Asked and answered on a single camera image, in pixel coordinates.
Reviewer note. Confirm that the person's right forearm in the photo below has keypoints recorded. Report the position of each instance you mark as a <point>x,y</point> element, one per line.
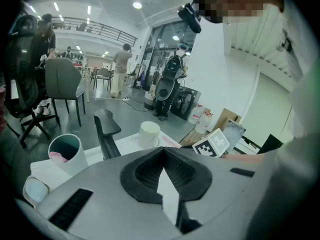
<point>243,159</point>

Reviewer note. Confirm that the clear water jug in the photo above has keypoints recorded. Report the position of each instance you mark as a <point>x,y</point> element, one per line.
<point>203,122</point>
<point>196,114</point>

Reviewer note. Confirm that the black backpack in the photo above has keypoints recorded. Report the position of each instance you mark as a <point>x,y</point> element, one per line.
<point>173,65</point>

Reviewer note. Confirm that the brown cardboard box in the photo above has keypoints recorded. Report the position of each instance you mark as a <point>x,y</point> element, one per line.
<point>226,117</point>

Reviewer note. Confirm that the black balcony railing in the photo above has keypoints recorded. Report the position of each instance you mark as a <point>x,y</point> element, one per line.
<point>110,32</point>

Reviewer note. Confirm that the black head-worn camera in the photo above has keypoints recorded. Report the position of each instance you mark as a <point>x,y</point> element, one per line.
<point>190,17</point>

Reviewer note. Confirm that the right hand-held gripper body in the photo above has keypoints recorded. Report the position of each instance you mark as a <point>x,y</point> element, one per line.
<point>211,145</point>

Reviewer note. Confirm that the gray marbled board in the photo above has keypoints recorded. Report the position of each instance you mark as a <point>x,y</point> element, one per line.
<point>233,134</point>

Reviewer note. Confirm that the black front-load washing machine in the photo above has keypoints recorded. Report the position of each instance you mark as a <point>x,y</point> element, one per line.
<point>186,102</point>

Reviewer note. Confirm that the gray upholstered chair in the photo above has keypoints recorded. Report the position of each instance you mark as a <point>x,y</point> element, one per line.
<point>62,79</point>
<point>103,75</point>

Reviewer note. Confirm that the white teal-lined cup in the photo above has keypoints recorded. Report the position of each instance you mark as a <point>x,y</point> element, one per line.
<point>76,156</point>

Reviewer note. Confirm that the white power strip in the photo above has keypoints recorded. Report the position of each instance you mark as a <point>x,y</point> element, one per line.
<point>125,99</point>

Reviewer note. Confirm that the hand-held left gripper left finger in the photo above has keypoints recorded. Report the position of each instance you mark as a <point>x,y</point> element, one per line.
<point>140,181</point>

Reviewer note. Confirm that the white mug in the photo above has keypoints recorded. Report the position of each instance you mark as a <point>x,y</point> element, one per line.
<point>148,134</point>

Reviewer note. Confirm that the black white oval seat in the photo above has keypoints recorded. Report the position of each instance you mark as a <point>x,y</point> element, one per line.
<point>164,89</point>

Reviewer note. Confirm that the black mesh office chair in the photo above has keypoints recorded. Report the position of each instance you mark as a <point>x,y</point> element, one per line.
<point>22,66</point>

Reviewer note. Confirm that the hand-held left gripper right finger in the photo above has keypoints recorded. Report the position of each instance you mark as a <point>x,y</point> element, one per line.
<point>192,181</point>

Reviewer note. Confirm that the round ceiling light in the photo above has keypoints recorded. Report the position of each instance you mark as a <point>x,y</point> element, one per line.
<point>137,5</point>

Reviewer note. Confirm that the white rounded cup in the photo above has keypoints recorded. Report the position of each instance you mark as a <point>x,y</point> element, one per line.
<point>36,190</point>

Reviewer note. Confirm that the pink toothbrush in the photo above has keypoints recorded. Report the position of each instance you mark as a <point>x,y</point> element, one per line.
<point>58,157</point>

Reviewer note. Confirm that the person's white shirt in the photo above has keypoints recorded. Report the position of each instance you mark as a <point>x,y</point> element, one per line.
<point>287,159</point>

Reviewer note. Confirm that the black chair armrest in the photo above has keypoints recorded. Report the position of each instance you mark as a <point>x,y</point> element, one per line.
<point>107,126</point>

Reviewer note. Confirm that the black flat screen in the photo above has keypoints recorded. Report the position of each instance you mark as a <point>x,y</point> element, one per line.
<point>270,145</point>

